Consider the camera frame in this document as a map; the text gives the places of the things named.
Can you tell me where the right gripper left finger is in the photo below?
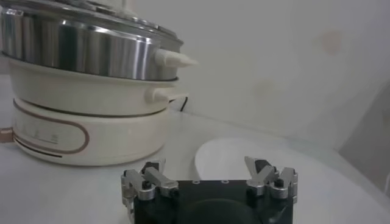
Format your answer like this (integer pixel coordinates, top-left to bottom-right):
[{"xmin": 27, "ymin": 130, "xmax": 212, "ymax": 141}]
[{"xmin": 121, "ymin": 158, "xmax": 180, "ymax": 201}]

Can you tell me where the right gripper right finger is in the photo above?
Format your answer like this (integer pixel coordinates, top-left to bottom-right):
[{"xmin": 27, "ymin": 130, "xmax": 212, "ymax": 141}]
[{"xmin": 243, "ymin": 156, "xmax": 299, "ymax": 200}]

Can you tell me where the glass lid with cream handle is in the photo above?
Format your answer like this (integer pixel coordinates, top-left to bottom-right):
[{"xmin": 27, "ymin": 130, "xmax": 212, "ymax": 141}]
[{"xmin": 0, "ymin": 0, "xmax": 185, "ymax": 46}]

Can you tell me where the stainless steel steamer basket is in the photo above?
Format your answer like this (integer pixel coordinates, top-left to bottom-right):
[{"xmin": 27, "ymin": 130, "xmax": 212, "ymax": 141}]
[{"xmin": 0, "ymin": 7, "xmax": 199, "ymax": 82}]

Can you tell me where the white round plate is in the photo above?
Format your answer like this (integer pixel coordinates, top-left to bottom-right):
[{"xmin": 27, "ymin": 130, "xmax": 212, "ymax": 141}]
[{"xmin": 194, "ymin": 136, "xmax": 360, "ymax": 224}]

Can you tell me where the cream electric cooker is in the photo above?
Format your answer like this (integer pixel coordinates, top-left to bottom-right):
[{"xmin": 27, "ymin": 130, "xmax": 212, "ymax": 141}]
[{"xmin": 0, "ymin": 54, "xmax": 190, "ymax": 167}]

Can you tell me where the white side table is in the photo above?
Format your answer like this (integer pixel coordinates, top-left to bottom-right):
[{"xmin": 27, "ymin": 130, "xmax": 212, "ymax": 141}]
[{"xmin": 336, "ymin": 75, "xmax": 390, "ymax": 198}]

